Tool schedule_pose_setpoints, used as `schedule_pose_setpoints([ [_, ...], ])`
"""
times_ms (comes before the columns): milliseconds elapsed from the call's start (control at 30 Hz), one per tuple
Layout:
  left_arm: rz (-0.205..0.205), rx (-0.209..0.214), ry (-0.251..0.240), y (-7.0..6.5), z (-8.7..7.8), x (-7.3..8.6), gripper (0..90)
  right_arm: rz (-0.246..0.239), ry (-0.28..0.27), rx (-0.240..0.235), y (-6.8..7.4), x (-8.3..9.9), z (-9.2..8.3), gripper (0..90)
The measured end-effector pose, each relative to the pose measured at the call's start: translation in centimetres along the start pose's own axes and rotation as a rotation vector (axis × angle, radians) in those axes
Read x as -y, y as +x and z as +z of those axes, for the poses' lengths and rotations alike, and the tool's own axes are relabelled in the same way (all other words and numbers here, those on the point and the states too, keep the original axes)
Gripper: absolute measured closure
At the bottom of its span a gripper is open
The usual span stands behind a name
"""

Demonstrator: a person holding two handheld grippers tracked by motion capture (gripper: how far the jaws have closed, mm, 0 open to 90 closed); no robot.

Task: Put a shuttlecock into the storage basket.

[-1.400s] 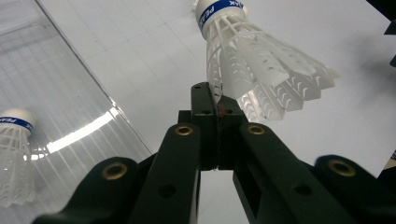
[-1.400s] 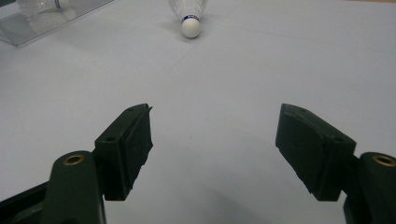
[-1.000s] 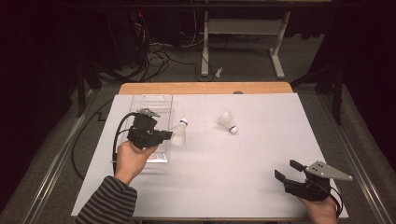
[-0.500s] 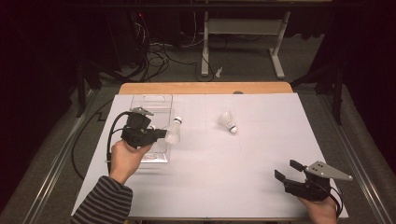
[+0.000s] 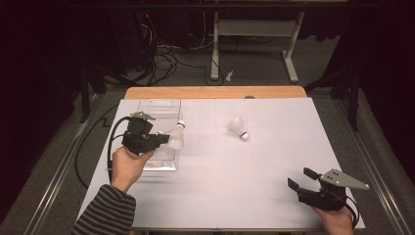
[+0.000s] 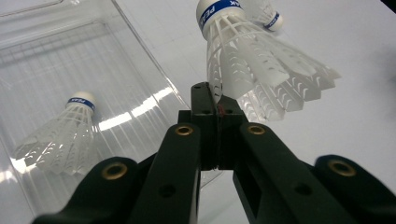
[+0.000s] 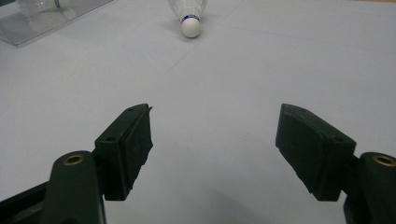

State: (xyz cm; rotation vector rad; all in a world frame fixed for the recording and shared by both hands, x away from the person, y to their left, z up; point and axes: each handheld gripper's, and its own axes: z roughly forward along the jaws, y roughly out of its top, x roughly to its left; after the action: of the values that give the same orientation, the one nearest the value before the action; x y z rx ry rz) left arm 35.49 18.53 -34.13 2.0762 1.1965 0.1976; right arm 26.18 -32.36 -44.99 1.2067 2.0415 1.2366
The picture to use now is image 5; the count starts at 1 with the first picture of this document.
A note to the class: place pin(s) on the white metal stand frame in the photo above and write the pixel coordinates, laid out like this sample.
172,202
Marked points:
254,27

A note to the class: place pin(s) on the metal floor rail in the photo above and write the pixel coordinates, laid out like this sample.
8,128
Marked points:
375,182
62,166

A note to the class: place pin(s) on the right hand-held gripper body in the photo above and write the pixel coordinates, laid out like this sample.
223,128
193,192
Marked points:
339,180

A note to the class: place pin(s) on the white table cover board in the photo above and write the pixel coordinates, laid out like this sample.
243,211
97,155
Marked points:
261,199

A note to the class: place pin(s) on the clear plastic tray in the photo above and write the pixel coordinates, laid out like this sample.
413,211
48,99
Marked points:
163,111

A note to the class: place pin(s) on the person's left hand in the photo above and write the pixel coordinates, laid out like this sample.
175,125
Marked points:
125,169

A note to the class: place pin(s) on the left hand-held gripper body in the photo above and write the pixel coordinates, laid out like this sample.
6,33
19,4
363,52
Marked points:
138,138

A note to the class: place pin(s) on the person's right hand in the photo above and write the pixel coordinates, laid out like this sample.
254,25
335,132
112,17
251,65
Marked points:
339,223

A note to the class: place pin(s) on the small white floor object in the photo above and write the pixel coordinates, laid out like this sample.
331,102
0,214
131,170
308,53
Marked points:
229,76

